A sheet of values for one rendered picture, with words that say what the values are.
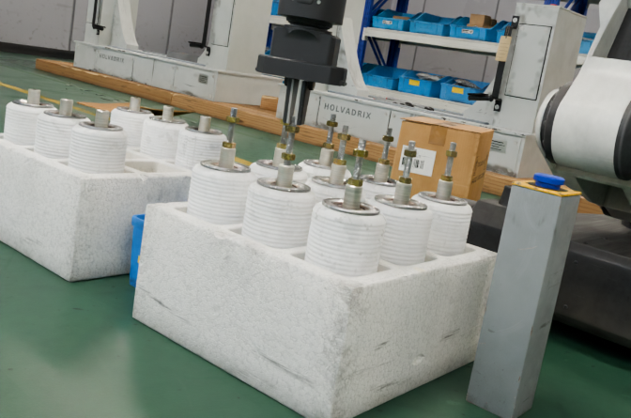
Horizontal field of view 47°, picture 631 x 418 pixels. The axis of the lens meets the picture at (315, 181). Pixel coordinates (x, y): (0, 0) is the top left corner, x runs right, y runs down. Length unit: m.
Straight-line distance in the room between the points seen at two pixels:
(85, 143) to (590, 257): 0.88
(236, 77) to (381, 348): 3.57
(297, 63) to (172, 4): 7.63
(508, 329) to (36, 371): 0.61
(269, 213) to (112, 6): 4.63
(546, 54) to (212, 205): 2.30
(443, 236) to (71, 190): 0.61
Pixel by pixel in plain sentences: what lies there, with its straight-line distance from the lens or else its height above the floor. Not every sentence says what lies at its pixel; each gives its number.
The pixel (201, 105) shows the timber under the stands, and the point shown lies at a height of 0.05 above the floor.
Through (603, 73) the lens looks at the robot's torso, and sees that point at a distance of 1.28.
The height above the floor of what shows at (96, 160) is 0.20.
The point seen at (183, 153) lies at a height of 0.21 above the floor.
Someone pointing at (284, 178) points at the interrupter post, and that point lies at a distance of 0.99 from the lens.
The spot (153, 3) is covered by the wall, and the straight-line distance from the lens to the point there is 8.41.
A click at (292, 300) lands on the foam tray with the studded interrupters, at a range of 0.90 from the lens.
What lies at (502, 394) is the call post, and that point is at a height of 0.03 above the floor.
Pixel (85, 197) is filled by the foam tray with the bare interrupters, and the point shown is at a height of 0.15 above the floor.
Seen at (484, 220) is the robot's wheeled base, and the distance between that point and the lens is 1.42.
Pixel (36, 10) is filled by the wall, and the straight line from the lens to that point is 7.71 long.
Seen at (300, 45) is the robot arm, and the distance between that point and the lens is 0.96.
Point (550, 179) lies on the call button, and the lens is 0.99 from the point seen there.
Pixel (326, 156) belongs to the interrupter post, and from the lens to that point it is 1.24.
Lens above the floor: 0.43
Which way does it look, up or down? 10 degrees down
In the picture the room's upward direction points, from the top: 10 degrees clockwise
